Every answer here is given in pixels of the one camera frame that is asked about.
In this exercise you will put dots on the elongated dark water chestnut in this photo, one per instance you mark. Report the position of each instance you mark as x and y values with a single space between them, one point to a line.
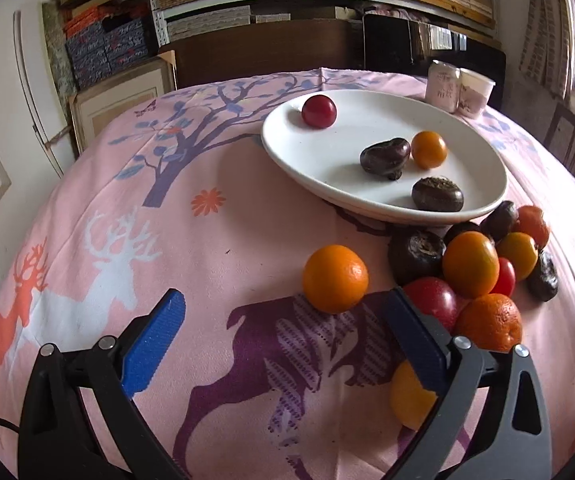
382 156

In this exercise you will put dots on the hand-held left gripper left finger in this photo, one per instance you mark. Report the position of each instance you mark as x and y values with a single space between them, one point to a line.
155 340

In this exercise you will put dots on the white oval plate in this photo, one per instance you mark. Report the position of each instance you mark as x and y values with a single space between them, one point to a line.
357 125

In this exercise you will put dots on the textured orange mandarin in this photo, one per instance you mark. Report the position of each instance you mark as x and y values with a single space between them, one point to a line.
490 321

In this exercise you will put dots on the tall white paper cup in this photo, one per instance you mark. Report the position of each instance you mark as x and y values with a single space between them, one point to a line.
442 85

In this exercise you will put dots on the stack of blue patterned boxes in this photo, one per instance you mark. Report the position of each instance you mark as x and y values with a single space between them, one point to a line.
107 50

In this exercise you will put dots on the patterned curtain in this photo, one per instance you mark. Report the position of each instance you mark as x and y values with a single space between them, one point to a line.
547 25

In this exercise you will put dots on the small yellow-orange kumquat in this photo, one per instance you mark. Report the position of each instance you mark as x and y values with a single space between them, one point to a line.
428 150
520 255

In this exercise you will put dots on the large dark water chestnut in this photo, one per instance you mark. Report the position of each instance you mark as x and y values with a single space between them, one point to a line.
412 260

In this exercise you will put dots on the large red plum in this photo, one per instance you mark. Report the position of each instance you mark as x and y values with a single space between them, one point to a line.
432 300

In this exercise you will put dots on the small orange mandarin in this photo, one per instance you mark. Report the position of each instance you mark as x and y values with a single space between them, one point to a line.
535 225

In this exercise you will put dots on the white door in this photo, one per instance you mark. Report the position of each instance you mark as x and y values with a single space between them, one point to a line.
7 110

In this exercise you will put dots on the dark red plum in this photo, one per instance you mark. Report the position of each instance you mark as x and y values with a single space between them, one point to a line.
319 111

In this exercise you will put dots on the stack of orange boxes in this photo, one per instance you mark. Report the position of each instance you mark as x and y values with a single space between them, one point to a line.
92 17

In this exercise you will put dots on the pink deer print tablecloth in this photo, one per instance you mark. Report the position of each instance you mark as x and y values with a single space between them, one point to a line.
217 240

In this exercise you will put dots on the green patterned board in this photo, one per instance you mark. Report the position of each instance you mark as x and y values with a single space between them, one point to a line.
56 50

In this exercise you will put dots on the framed picture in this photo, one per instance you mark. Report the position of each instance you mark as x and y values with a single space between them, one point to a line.
117 105

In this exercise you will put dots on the large orange mandarin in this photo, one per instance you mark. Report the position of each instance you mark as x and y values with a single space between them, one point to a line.
335 278

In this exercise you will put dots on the yellow round fruit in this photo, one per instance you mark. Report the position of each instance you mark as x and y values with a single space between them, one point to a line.
407 400

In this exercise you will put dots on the small red cherry tomato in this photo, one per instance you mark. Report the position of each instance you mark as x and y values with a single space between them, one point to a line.
506 277

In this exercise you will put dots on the metal storage shelf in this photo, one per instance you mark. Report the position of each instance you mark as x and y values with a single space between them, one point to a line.
160 15

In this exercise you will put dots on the smooth oval orange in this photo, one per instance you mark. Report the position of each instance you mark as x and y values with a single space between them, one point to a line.
470 264

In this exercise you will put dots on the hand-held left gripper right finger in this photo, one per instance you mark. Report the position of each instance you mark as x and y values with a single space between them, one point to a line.
412 340

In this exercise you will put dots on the stack of white patterned boxes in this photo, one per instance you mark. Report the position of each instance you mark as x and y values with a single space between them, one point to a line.
207 22

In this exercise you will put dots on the short white paper cup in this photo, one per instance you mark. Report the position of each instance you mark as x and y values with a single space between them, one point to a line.
476 94

